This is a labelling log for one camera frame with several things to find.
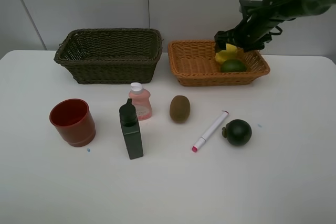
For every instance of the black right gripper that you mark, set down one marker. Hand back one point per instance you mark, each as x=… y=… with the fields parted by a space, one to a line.
x=250 y=34

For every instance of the yellow lemon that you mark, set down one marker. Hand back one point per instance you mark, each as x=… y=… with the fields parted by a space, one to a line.
x=230 y=53

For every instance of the green lime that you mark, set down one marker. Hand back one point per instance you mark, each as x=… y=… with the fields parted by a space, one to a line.
x=233 y=65

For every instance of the brown kiwi fruit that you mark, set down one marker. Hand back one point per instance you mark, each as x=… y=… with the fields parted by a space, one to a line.
x=180 y=108

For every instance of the dark mangosteen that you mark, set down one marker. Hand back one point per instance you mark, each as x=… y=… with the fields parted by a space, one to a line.
x=237 y=132

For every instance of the white pink-capped marker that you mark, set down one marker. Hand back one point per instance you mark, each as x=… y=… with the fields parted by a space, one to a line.
x=209 y=132

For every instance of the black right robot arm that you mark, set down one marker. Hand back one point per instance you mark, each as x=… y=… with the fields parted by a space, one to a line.
x=280 y=11

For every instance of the orange wicker basket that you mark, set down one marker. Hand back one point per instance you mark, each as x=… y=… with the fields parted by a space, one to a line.
x=193 y=64

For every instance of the pink soap bottle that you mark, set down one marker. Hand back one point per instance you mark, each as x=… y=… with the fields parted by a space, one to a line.
x=141 y=100

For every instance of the dark green square bottle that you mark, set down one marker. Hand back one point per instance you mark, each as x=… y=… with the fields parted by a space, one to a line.
x=131 y=130

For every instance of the dark brown wicker basket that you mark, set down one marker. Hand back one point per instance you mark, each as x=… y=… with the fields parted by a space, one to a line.
x=110 y=55

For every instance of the red plastic cup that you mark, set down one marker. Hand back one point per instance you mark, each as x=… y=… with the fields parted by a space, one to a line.
x=74 y=122

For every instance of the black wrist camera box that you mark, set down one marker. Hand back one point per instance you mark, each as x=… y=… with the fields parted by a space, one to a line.
x=246 y=6

